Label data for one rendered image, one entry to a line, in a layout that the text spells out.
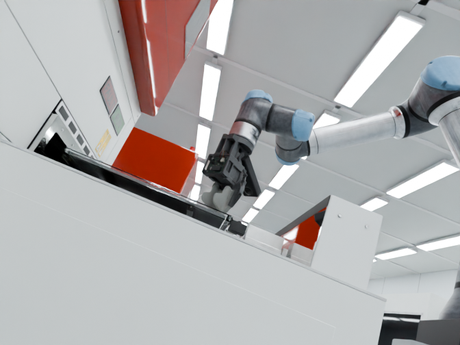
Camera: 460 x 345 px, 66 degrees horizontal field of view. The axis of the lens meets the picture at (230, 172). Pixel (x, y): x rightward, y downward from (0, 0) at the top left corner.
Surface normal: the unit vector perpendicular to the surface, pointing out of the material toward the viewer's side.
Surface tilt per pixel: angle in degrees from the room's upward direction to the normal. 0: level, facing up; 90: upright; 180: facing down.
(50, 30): 90
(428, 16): 180
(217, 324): 90
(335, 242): 90
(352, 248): 90
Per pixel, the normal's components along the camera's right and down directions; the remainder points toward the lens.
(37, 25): 0.92, 0.38
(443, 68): -0.13, -0.55
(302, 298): 0.14, -0.34
